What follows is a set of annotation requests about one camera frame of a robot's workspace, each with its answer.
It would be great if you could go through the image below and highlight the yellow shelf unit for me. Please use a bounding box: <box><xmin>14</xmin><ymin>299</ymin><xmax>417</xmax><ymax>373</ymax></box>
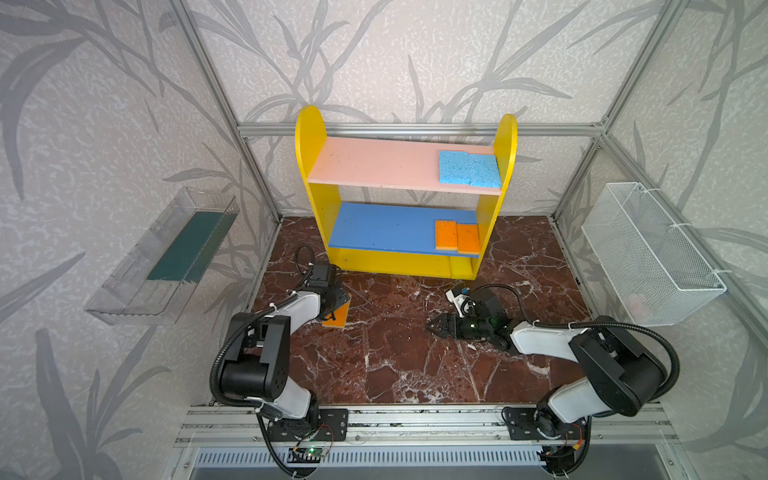
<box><xmin>294</xmin><ymin>106</ymin><xmax>518</xmax><ymax>280</ymax></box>

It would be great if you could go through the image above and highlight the controller board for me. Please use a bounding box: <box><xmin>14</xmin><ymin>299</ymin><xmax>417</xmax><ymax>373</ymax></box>
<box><xmin>287</xmin><ymin>443</ymin><xmax>332</xmax><ymax>464</ymax></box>
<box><xmin>539</xmin><ymin>447</ymin><xmax>583</xmax><ymax>478</ymax></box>

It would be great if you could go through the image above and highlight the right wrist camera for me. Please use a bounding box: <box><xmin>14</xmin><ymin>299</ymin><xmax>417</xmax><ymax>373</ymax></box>
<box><xmin>446</xmin><ymin>285</ymin><xmax>475</xmax><ymax>318</ymax></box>

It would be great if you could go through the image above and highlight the left controller board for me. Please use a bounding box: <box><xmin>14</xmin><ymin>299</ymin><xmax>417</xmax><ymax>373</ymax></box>
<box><xmin>287</xmin><ymin>443</ymin><xmax>332</xmax><ymax>464</ymax></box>

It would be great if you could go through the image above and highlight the yellow orange sponge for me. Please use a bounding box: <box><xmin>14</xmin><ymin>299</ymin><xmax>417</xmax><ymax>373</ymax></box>
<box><xmin>456</xmin><ymin>224</ymin><xmax>481</xmax><ymax>255</ymax></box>

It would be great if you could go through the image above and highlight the orange yellow sponge floor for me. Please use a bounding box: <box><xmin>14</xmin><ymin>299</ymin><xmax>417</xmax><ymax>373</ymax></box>
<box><xmin>435</xmin><ymin>220</ymin><xmax>458</xmax><ymax>252</ymax></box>

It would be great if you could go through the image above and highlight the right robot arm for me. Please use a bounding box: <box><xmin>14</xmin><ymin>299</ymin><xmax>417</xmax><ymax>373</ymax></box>
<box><xmin>425</xmin><ymin>283</ymin><xmax>681</xmax><ymax>443</ymax></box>

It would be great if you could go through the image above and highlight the blue sponge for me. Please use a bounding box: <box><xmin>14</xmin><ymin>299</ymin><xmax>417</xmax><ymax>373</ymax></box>
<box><xmin>439</xmin><ymin>150</ymin><xmax>472</xmax><ymax>185</ymax></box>
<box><xmin>468</xmin><ymin>154</ymin><xmax>501</xmax><ymax>189</ymax></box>

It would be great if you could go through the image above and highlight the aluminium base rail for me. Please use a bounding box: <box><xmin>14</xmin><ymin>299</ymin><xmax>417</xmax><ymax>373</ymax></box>
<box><xmin>161</xmin><ymin>403</ymin><xmax>697</xmax><ymax>479</ymax></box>

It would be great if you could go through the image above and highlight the white wire mesh basket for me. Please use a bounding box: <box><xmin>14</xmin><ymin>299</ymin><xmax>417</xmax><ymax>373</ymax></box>
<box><xmin>582</xmin><ymin>182</ymin><xmax>727</xmax><ymax>327</ymax></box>

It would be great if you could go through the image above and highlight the clear plastic wall bin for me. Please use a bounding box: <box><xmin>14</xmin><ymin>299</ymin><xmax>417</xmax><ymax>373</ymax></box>
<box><xmin>85</xmin><ymin>187</ymin><xmax>240</xmax><ymax>326</ymax></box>

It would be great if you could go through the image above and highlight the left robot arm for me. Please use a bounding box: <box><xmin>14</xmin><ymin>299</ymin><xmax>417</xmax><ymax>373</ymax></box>
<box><xmin>209</xmin><ymin>244</ymin><xmax>351</xmax><ymax>442</ymax></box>

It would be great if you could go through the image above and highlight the right controller board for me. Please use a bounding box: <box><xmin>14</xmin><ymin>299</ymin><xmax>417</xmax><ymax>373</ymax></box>
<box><xmin>539</xmin><ymin>447</ymin><xmax>583</xmax><ymax>478</ymax></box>

